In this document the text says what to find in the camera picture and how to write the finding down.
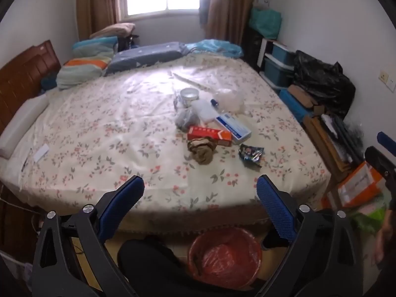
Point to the blue pillow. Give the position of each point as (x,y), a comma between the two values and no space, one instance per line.
(92,46)

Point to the white wall socket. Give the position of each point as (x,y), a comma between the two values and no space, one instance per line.
(386,79)

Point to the beige folded blanket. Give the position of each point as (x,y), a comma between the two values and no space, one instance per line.
(114,29)

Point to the light blue plastic sheet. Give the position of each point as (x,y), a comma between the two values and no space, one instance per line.
(216,46)

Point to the white blue medicine box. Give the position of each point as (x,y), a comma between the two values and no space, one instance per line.
(232,128)

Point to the blue storage drawers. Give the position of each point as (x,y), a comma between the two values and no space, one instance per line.
(262,49)

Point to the clear bottle blue cap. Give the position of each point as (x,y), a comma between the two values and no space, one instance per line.
(214,102)

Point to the cardboard box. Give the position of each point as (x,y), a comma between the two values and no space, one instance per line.
(304,97)

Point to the dark cabinet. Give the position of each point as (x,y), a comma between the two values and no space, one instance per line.
(252,49)

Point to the wooden headboard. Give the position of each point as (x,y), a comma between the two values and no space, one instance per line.
(21,77)

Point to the grey plastic bag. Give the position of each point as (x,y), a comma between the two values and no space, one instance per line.
(187,119)

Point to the orange white paper bag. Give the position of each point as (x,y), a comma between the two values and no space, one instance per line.
(359,185)

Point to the red box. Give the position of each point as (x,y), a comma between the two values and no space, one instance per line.
(207,134)

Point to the white foam net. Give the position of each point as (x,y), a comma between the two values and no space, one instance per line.
(202,109)

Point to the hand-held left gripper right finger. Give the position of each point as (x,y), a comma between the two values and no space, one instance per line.
(275,210)

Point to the orange box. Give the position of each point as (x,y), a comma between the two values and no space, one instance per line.
(329,201)

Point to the white paper card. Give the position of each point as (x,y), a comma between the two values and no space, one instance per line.
(40,153)

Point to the wooden nightstand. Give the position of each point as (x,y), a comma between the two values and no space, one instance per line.
(15,222)

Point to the clear plastic bag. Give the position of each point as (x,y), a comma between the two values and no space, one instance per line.
(232,100)

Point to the flat brown cardboard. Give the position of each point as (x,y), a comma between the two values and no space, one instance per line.
(324,142)

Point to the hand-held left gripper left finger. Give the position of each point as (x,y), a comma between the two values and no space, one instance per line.
(123,204)

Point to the green plastic bag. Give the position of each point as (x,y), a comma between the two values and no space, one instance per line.
(371,218)

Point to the long white pillow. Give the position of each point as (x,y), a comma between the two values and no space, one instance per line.
(21,120)

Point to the dark flat boards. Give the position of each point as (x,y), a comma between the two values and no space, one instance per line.
(343,136)

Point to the black plastic bag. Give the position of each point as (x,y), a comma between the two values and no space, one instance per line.
(321,77)

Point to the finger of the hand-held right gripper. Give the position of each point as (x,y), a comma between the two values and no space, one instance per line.
(385,139)
(379,161)

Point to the blue flat box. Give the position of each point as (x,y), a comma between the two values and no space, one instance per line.
(290,103)

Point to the white wall-mounted box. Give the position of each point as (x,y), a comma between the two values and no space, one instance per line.
(263,0)

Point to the long white paper strip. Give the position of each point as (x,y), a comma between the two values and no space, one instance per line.
(191,82)

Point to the grey-blue patterned pillow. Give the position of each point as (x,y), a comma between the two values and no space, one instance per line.
(145,54)

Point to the teal bag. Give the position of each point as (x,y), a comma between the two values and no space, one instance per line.
(266,21)

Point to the blue storage bin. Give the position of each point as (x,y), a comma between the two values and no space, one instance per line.
(283,54)
(277,72)

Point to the person's right hand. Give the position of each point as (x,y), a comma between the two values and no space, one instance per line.
(385,241)

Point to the brown curtain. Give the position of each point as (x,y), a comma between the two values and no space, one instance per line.
(96,3)
(229,12)

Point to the dark snack wrapper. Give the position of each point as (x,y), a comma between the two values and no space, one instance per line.
(250,154)

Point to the red trash bin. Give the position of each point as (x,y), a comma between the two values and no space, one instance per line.
(225,260)

